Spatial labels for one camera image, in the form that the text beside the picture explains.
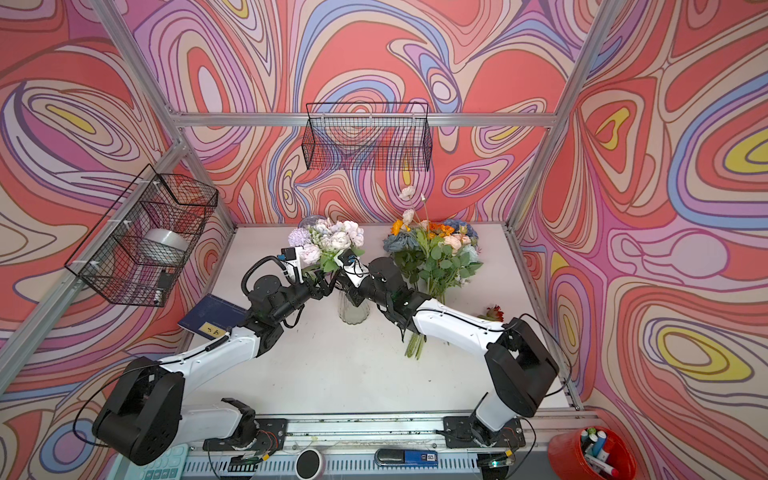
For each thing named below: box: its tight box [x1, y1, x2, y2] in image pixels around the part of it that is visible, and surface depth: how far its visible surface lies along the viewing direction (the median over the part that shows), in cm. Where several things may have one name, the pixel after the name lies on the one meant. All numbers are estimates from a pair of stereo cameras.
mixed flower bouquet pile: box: [383, 186, 483, 360], surface depth 98 cm
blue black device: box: [374, 448, 438, 467], surface depth 70 cm
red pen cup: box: [547, 425, 637, 480], surface depth 64 cm
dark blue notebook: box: [178, 294, 249, 341], surface depth 96 cm
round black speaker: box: [294, 448, 323, 480], surface depth 67 cm
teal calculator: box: [114, 443, 189, 480], surface depth 69 cm
